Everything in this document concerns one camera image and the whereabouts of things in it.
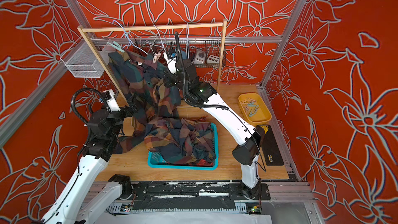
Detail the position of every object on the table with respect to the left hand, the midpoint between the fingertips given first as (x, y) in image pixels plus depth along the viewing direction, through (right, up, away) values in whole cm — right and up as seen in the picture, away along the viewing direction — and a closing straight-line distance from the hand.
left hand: (125, 95), depth 69 cm
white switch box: (+35, +24, +23) cm, 49 cm away
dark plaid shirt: (+4, +8, +9) cm, 13 cm away
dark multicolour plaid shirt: (+26, -23, +7) cm, 36 cm away
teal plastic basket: (+11, -35, +11) cm, 38 cm away
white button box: (+43, +23, +25) cm, 55 cm away
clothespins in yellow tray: (+69, -5, +37) cm, 79 cm away
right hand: (+16, +12, -4) cm, 21 cm away
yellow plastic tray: (+77, -12, +32) cm, 84 cm away
